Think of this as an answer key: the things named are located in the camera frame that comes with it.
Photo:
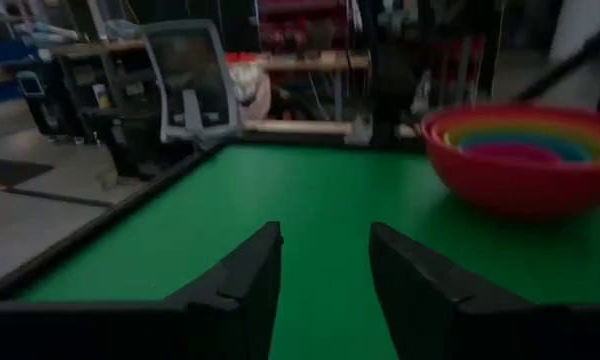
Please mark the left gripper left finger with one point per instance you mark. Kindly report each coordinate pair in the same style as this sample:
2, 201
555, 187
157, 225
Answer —
245, 300

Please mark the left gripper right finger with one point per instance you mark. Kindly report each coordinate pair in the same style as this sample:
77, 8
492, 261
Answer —
420, 300

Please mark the small pink plastic bowl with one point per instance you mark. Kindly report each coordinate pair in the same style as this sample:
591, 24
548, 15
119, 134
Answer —
510, 152

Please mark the blue plastic bowl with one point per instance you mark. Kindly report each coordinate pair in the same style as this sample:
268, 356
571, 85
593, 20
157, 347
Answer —
530, 140

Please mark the yellow-green plastic bowl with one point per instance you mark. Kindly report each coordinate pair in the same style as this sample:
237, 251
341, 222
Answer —
530, 128

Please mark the orange plastic bowl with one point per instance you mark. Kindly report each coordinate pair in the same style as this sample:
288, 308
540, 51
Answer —
530, 119

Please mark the wooden shelf bench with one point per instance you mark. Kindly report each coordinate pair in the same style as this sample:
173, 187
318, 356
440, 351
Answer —
305, 62

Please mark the green table mat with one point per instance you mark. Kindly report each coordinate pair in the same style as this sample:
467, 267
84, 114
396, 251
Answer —
330, 200

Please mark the large red plastic bowl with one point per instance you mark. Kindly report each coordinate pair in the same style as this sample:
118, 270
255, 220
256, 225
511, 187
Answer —
520, 190

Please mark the black box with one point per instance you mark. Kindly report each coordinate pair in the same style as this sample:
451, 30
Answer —
125, 140

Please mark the pink cloth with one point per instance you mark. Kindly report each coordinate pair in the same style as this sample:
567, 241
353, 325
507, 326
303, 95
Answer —
252, 90

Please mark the grey mesh office chair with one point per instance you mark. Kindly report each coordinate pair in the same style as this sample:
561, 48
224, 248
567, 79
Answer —
190, 75

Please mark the red storage rack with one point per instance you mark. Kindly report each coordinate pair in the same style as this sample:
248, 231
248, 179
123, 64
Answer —
300, 25

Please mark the white pillar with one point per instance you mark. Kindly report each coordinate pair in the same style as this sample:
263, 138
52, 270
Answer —
575, 45

